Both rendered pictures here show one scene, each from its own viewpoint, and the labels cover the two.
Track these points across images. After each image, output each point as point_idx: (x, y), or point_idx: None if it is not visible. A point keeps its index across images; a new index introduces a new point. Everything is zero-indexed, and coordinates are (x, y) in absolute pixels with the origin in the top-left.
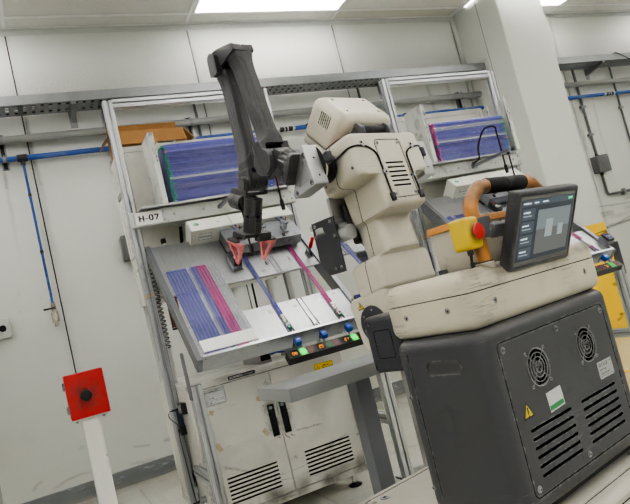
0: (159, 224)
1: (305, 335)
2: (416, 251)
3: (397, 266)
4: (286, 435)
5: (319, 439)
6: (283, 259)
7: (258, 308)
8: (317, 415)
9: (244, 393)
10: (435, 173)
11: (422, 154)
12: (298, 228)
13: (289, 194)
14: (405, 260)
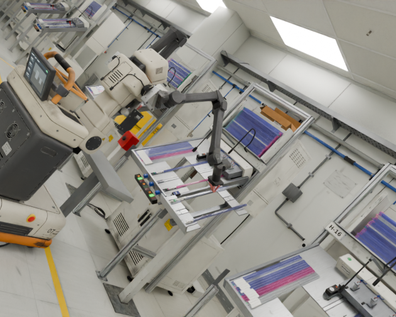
0: None
1: (150, 178)
2: (100, 112)
3: (90, 107)
4: (139, 225)
5: (140, 241)
6: (210, 174)
7: (168, 165)
8: (149, 234)
9: None
10: (344, 240)
11: (143, 87)
12: (248, 183)
13: (260, 165)
14: (94, 109)
